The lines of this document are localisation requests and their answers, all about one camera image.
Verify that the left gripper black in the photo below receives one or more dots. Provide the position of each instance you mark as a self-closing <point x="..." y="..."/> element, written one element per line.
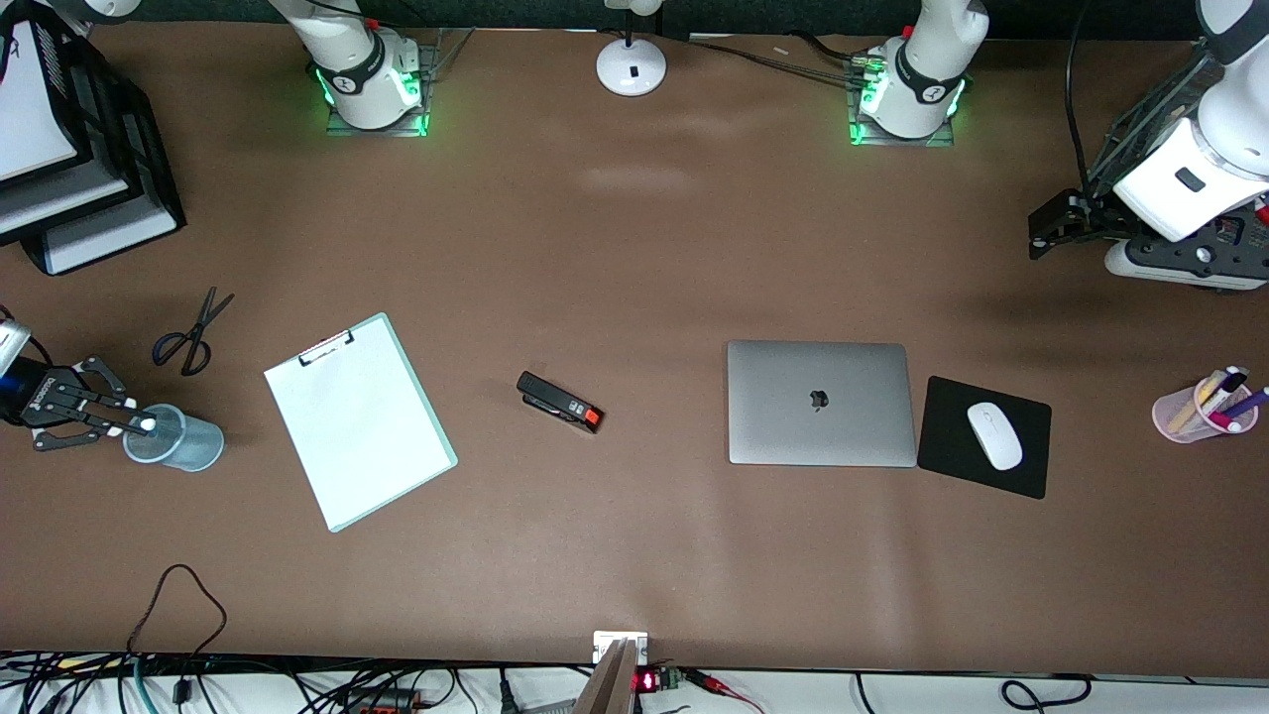
<point x="1094" y="212"/>

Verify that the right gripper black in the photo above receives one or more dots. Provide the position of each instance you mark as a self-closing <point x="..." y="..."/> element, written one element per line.
<point x="40" y="398"/>

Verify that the silver laptop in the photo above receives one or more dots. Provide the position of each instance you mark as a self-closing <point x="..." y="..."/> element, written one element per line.
<point x="823" y="402"/>

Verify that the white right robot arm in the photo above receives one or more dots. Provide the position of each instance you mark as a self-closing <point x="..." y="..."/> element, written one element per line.
<point x="362" y="69"/>

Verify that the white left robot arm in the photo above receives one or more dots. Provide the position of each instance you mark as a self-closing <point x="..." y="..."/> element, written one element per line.
<point x="1180" y="183"/>

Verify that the black capped white marker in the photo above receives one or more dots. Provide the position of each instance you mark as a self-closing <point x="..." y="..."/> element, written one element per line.
<point x="1227" y="385"/>

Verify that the purple marker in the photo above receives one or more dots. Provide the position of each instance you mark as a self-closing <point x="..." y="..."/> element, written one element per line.
<point x="1249" y="402"/>

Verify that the pink marker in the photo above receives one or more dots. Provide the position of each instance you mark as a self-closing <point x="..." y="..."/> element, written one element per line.
<point x="1224" y="423"/>

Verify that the blue mesh pen cup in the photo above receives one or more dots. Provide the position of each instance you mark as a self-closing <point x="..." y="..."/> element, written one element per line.
<point x="183" y="446"/>

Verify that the black mesh desk tray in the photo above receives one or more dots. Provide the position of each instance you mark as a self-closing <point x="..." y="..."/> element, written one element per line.
<point x="1140" y="119"/>

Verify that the black scissors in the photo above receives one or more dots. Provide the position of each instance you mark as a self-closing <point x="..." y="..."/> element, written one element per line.
<point x="193" y="337"/>

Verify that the yellow pen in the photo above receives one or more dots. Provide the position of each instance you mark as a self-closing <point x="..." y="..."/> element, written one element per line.
<point x="1195" y="402"/>

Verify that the pink mesh pen cup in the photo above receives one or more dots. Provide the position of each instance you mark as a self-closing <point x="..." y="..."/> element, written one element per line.
<point x="1170" y="416"/>

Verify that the black stacked letter tray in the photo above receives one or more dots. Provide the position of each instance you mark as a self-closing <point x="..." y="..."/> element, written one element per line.
<point x="149" y="169"/>

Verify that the white computer mouse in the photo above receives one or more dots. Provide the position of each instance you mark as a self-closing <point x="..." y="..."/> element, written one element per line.
<point x="994" y="436"/>

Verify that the black plug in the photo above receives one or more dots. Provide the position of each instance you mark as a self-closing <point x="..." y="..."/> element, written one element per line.
<point x="181" y="691"/>

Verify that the black mouse pad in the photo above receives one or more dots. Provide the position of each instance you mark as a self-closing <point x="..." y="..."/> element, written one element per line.
<point x="952" y="456"/>

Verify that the teal clipboard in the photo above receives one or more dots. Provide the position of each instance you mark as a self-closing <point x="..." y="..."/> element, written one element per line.
<point x="446" y="458"/>

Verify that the orange connector strip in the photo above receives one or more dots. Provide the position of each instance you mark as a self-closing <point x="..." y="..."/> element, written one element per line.
<point x="387" y="702"/>

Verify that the black stapler red tip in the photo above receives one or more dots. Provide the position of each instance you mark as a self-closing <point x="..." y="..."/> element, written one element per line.
<point x="555" y="402"/>

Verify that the white round lamp base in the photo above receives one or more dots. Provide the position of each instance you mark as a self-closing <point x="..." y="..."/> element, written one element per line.
<point x="631" y="67"/>

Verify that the small white card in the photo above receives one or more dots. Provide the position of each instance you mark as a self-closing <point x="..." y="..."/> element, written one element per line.
<point x="607" y="642"/>

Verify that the red LED display board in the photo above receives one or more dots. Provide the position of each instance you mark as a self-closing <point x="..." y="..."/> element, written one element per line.
<point x="649" y="680"/>

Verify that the grey camera mount bar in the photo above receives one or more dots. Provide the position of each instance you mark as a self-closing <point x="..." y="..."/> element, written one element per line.
<point x="610" y="684"/>

